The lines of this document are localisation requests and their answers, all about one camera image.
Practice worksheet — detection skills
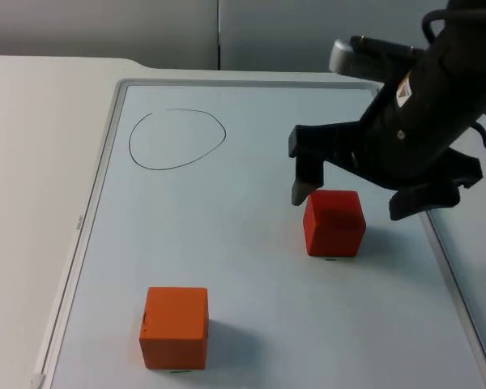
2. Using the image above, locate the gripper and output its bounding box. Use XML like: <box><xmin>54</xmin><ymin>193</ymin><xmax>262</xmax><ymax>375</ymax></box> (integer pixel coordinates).
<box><xmin>288</xmin><ymin>50</ymin><xmax>484</xmax><ymax>222</ymax></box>

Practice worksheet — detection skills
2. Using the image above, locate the red cube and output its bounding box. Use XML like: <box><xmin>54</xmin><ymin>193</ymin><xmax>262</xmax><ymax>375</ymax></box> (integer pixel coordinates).
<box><xmin>302</xmin><ymin>189</ymin><xmax>367</xmax><ymax>258</ymax></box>

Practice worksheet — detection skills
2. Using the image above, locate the orange cube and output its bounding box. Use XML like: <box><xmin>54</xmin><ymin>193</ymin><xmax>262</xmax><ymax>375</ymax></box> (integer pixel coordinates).
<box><xmin>139</xmin><ymin>286</ymin><xmax>210</xmax><ymax>370</ymax></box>

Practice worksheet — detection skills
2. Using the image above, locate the grey-framed whiteboard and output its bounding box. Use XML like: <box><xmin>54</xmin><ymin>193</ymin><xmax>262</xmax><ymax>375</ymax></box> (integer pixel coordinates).
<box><xmin>29</xmin><ymin>78</ymin><xmax>486</xmax><ymax>389</ymax></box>

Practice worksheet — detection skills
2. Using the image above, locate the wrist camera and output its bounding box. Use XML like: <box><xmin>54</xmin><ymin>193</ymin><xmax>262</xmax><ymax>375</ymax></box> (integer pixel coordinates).
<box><xmin>328</xmin><ymin>35</ymin><xmax>427</xmax><ymax>78</ymax></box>

